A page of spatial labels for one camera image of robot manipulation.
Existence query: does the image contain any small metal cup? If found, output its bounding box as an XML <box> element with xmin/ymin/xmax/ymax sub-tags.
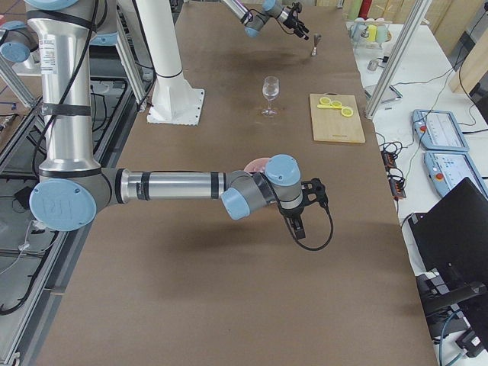
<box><xmin>367</xmin><ymin>59</ymin><xmax>379</xmax><ymax>72</ymax></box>

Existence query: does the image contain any rack of pastel cups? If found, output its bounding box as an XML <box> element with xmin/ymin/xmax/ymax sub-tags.
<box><xmin>347</xmin><ymin>18</ymin><xmax>392</xmax><ymax>49</ymax></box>

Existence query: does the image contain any wooden cutting board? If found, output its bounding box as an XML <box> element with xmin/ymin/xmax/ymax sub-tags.
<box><xmin>310</xmin><ymin>94</ymin><xmax>365</xmax><ymax>143</ymax></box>

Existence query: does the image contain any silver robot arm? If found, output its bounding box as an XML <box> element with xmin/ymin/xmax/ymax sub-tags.
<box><xmin>223</xmin><ymin>0</ymin><xmax>309</xmax><ymax>40</ymax></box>
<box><xmin>24</xmin><ymin>1</ymin><xmax>333</xmax><ymax>240</ymax></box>

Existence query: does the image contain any steel cocktail jigger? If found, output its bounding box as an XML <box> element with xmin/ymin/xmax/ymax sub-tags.
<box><xmin>310</xmin><ymin>34</ymin><xmax>322</xmax><ymax>57</ymax></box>

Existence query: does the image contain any white pedestal column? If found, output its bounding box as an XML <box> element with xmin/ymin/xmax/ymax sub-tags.
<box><xmin>136</xmin><ymin>0</ymin><xmax>205</xmax><ymax>126</ymax></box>

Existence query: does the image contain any aluminium frame post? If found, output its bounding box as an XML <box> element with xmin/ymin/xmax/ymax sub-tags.
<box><xmin>365</xmin><ymin>0</ymin><xmax>432</xmax><ymax>120</ymax></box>

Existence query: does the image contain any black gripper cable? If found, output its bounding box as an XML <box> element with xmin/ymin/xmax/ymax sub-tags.
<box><xmin>281</xmin><ymin>182</ymin><xmax>336</xmax><ymax>252</ymax></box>

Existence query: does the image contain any yellow plastic knife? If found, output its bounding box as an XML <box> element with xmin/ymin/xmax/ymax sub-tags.
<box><xmin>316</xmin><ymin>104</ymin><xmax>342</xmax><ymax>110</ymax></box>

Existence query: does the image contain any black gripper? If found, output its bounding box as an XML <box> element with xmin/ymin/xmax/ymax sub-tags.
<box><xmin>279</xmin><ymin>178</ymin><xmax>328</xmax><ymax>237</ymax></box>
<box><xmin>284</xmin><ymin>2</ymin><xmax>309</xmax><ymax>39</ymax></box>

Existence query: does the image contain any clear wine glass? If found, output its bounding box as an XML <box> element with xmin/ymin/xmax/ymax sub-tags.
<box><xmin>262</xmin><ymin>76</ymin><xmax>280</xmax><ymax>116</ymax></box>

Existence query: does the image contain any pink bowl of ice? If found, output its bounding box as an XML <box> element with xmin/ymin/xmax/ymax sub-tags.
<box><xmin>244</xmin><ymin>157</ymin><xmax>270</xmax><ymax>173</ymax></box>

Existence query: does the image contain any blue teach pendant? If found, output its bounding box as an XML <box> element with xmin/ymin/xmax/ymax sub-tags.
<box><xmin>424</xmin><ymin>150</ymin><xmax>487</xmax><ymax>197</ymax></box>
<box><xmin>411</xmin><ymin>109</ymin><xmax>469</xmax><ymax>152</ymax></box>

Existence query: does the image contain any black monitor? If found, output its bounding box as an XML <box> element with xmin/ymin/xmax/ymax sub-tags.
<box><xmin>410</xmin><ymin>178</ymin><xmax>487</xmax><ymax>332</ymax></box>

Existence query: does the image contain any black power strip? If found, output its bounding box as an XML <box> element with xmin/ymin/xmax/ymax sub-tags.
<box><xmin>381</xmin><ymin>150</ymin><xmax>406</xmax><ymax>201</ymax></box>

